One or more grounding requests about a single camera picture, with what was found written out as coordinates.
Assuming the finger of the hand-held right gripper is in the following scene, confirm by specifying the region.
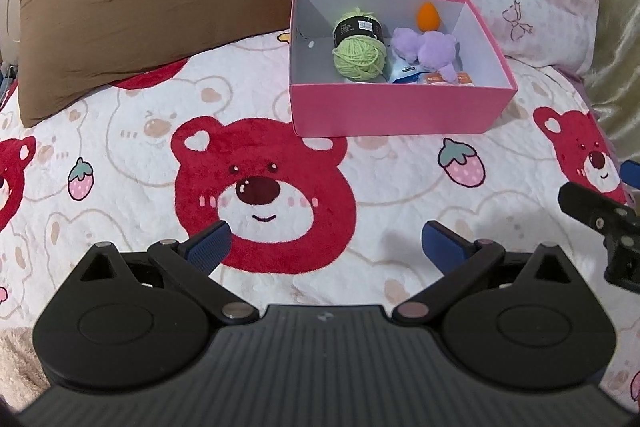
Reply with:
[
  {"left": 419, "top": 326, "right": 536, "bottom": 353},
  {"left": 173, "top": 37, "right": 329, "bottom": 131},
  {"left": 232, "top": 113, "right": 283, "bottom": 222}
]
[
  {"left": 557, "top": 181, "right": 640, "bottom": 239},
  {"left": 620, "top": 159, "right": 640, "bottom": 188}
]

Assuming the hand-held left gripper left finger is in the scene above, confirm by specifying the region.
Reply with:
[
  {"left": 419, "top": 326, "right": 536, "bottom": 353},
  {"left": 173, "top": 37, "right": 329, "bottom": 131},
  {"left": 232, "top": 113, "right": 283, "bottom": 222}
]
[{"left": 70, "top": 221, "right": 260, "bottom": 324}]

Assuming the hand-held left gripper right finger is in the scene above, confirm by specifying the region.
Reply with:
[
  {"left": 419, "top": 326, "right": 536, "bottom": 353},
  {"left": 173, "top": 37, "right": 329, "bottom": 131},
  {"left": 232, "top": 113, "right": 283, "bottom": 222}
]
[{"left": 392, "top": 221, "right": 583, "bottom": 325}]

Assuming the pink cardboard box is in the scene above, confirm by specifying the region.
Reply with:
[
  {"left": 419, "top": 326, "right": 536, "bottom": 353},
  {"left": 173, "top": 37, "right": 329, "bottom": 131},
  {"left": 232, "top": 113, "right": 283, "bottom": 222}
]
[{"left": 289, "top": 0, "right": 518, "bottom": 138}]

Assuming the clear plastic case orange label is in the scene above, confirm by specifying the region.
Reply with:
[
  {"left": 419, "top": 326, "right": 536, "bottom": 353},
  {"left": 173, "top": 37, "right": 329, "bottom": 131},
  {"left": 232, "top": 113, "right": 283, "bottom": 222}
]
[{"left": 420, "top": 72, "right": 476, "bottom": 86}]

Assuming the blue wet wipes packet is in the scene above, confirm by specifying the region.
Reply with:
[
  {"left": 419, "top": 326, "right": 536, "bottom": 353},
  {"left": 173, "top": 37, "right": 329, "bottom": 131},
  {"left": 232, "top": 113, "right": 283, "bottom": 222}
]
[{"left": 390, "top": 57, "right": 426, "bottom": 84}]

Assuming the purple plush toy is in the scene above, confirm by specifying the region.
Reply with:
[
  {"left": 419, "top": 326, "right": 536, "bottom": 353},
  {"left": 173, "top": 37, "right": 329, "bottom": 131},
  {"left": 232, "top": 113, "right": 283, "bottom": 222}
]
[{"left": 390, "top": 27, "right": 461, "bottom": 84}]

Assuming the green yarn ball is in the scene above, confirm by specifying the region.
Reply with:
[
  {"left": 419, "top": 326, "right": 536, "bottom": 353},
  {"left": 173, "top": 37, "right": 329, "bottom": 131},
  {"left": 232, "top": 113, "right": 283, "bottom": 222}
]
[{"left": 331, "top": 4, "right": 388, "bottom": 82}]

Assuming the orange makeup sponge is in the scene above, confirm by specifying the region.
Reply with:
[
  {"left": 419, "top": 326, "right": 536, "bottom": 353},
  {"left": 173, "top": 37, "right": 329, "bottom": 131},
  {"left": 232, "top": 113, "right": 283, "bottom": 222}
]
[{"left": 416, "top": 2, "right": 443, "bottom": 31}]

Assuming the bear printed blanket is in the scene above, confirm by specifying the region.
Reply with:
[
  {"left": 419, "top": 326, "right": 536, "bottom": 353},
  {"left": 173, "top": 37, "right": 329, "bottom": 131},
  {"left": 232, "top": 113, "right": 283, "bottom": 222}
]
[{"left": 0, "top": 29, "right": 640, "bottom": 408}]

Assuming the gold satin cloth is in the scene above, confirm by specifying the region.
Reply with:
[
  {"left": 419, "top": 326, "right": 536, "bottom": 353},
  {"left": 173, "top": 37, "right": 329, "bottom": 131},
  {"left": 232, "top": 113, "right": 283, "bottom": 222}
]
[{"left": 582, "top": 0, "right": 640, "bottom": 152}]

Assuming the beige fluffy cloth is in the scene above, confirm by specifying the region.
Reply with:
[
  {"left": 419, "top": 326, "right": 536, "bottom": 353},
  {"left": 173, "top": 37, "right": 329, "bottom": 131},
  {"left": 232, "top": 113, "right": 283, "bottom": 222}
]
[{"left": 0, "top": 327, "right": 51, "bottom": 408}]

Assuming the brown pillow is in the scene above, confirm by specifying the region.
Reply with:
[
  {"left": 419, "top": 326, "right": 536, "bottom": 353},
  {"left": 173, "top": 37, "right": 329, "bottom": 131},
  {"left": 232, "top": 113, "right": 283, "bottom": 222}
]
[{"left": 17, "top": 0, "right": 294, "bottom": 128}]

